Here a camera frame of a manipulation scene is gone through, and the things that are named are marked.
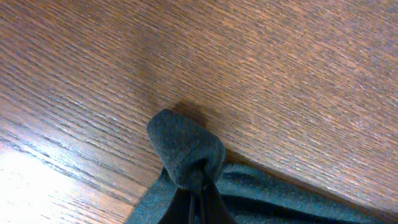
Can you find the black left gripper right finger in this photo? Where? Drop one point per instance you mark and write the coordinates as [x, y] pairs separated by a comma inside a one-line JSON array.
[[212, 208]]

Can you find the dark green t-shirt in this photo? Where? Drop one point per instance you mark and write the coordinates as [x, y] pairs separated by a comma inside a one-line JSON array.
[[193, 157]]

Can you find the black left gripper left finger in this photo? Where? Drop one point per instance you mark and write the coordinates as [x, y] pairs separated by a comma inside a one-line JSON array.
[[181, 210]]

